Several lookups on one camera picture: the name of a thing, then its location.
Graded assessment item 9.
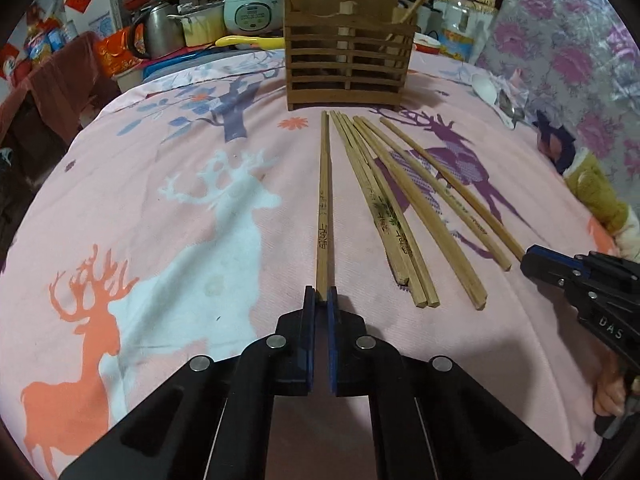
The person's right hand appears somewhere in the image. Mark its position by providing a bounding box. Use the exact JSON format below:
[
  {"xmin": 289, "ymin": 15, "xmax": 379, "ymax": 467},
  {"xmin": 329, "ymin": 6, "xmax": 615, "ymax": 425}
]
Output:
[{"xmin": 594, "ymin": 360, "xmax": 627, "ymax": 416}]

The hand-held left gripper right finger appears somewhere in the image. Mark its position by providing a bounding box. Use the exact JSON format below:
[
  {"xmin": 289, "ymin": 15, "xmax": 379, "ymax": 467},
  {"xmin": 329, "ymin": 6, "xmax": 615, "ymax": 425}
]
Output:
[{"xmin": 327, "ymin": 286, "xmax": 585, "ymax": 480}]

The wooden slatted utensil holder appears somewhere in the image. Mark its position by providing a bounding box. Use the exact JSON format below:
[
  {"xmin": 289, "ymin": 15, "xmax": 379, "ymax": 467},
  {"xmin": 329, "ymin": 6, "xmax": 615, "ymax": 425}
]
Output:
[{"xmin": 284, "ymin": 0, "xmax": 419, "ymax": 112}]

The row of blue cans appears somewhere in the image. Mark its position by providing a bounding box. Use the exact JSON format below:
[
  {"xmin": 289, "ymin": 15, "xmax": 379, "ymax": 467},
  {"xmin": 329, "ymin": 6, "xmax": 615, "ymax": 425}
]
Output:
[{"xmin": 26, "ymin": 24, "xmax": 79, "ymax": 62}]

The red and white bowl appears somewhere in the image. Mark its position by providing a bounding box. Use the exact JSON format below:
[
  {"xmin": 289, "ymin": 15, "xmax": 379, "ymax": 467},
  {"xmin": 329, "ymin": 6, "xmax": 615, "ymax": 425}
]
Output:
[{"xmin": 414, "ymin": 32, "xmax": 442, "ymax": 57}]

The orange snack bag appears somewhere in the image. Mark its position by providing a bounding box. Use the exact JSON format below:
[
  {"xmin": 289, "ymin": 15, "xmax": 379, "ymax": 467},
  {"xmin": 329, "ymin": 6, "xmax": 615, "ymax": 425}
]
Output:
[{"xmin": 96, "ymin": 27, "xmax": 147, "ymax": 79}]

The dark red cloth covered table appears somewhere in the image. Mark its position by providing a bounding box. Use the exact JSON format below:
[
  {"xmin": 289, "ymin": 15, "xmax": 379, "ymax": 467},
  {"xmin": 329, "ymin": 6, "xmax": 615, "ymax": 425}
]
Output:
[{"xmin": 0, "ymin": 30, "xmax": 122, "ymax": 131}]

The purple floral blanket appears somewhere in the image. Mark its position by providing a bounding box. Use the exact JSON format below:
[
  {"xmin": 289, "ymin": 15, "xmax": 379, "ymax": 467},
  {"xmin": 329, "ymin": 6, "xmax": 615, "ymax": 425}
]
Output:
[{"xmin": 474, "ymin": 0, "xmax": 640, "ymax": 206}]

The clear oil bottle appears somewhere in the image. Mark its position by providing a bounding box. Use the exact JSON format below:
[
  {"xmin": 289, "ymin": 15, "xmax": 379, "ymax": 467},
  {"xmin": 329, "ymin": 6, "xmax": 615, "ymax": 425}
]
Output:
[{"xmin": 441, "ymin": 0, "xmax": 495, "ymax": 62}]

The blue plastic lid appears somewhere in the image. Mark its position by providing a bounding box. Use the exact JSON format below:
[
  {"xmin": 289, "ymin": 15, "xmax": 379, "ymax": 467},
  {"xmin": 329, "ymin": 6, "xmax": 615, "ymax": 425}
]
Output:
[{"xmin": 141, "ymin": 49, "xmax": 222, "ymax": 82}]

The dark blue cloth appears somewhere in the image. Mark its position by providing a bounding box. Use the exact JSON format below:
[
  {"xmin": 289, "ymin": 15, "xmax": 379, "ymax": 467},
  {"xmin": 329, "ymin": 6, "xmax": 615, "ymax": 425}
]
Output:
[{"xmin": 534, "ymin": 110, "xmax": 577, "ymax": 175}]

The group of wooden chopsticks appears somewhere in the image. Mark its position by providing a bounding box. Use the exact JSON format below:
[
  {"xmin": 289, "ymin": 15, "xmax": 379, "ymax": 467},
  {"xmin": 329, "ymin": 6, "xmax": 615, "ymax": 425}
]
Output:
[{"xmin": 329, "ymin": 110, "xmax": 527, "ymax": 310}]

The printed bamboo chopstick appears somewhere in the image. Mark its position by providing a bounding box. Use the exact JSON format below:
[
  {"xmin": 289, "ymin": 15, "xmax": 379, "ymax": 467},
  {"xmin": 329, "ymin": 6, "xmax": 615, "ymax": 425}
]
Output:
[{"xmin": 316, "ymin": 110, "xmax": 333, "ymax": 293}]

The pink deer print bedsheet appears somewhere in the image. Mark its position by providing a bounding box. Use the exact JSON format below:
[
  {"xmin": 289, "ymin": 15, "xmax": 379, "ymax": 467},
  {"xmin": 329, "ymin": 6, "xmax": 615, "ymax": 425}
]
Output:
[{"xmin": 0, "ymin": 52, "xmax": 622, "ymax": 480}]

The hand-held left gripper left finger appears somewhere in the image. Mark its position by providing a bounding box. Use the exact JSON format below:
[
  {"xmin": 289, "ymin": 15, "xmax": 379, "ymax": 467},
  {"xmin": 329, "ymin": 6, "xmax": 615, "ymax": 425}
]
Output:
[{"xmin": 57, "ymin": 285, "xmax": 317, "ymax": 480}]

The white rice cooker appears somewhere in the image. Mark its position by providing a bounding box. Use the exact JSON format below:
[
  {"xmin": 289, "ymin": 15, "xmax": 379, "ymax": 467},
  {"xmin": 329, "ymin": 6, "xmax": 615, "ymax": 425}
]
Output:
[{"xmin": 223, "ymin": 0, "xmax": 287, "ymax": 37}]

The white plastic spoon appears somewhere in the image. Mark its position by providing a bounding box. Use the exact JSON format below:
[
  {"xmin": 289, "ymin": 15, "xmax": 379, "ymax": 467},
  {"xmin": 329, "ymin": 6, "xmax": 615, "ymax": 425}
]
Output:
[{"xmin": 471, "ymin": 74, "xmax": 502, "ymax": 107}]

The metal spoon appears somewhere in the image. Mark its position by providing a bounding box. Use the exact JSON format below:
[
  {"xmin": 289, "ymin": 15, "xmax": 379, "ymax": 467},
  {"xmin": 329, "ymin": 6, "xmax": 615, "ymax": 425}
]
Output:
[{"xmin": 496, "ymin": 90, "xmax": 526, "ymax": 129}]

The cream enamel pot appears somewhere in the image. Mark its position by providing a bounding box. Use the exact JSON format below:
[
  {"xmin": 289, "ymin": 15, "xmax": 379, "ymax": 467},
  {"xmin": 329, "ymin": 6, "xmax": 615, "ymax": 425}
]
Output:
[{"xmin": 169, "ymin": 2, "xmax": 227, "ymax": 47}]

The small white cooker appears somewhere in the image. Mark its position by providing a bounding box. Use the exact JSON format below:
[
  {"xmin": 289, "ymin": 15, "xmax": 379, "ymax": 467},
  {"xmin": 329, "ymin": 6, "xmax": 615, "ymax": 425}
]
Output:
[{"xmin": 417, "ymin": 0, "xmax": 447, "ymax": 34}]

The yellow green towel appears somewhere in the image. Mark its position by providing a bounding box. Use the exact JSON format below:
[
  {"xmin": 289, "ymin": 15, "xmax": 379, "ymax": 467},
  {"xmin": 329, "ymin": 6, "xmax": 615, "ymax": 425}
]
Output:
[{"xmin": 564, "ymin": 152, "xmax": 632, "ymax": 235}]

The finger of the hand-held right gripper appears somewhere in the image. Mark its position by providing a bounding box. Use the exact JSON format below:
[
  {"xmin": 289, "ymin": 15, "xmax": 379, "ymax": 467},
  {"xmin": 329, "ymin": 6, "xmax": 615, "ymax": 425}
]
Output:
[{"xmin": 520, "ymin": 245, "xmax": 601, "ymax": 288}]

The steel kettle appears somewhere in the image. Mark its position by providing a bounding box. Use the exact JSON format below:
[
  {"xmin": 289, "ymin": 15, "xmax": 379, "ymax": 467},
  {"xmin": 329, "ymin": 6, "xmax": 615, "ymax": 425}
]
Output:
[{"xmin": 144, "ymin": 2, "xmax": 187, "ymax": 59}]

